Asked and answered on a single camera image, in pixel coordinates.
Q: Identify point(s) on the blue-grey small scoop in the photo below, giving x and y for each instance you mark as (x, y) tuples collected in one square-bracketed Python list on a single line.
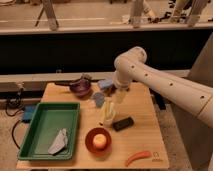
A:
[(99, 99)]

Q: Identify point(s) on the purple toy pan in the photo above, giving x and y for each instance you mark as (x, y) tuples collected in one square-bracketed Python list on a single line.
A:
[(80, 87)]

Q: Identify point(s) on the yellow round fruit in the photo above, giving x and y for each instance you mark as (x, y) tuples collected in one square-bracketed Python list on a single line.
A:
[(99, 141)]

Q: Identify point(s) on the black rectangular block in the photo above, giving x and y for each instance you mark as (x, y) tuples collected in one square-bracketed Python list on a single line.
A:
[(122, 124)]

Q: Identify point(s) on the orange toy carrot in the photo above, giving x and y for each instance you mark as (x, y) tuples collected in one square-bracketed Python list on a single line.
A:
[(136, 156)]

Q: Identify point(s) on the blue box on floor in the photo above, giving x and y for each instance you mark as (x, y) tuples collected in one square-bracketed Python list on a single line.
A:
[(28, 113)]

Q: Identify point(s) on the red-brown round plate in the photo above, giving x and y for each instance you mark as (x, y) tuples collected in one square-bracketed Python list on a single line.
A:
[(89, 141)]

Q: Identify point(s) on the green plastic tray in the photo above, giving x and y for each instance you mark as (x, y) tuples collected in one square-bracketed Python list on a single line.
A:
[(48, 119)]

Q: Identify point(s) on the grey folded cloth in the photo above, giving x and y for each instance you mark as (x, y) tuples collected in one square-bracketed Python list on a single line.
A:
[(60, 142)]

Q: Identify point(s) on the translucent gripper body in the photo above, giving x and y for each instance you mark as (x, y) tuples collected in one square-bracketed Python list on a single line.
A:
[(120, 95)]

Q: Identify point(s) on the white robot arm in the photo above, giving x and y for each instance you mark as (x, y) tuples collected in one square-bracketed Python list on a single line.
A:
[(193, 97)]

